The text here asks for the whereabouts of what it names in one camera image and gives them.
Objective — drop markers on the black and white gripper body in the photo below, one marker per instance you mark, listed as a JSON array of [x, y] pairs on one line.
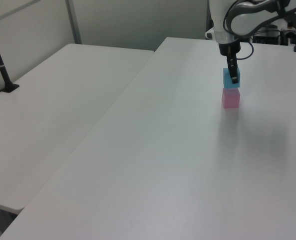
[[228, 48]]

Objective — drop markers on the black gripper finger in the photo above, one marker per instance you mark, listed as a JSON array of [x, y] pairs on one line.
[[233, 72]]

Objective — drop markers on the blue cube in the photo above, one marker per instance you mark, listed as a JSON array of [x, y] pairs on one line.
[[226, 80]]

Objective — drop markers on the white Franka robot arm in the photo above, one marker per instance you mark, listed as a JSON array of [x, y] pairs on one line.
[[245, 20]]

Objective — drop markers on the pink cube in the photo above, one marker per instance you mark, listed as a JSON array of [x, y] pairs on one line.
[[230, 99]]

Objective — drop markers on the grey lab equipment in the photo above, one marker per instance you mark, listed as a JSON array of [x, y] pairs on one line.
[[270, 33]]

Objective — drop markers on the white side table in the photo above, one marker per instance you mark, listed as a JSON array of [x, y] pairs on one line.
[[50, 100]]

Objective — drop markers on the grey partition post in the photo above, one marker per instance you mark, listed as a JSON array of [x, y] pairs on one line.
[[74, 22]]

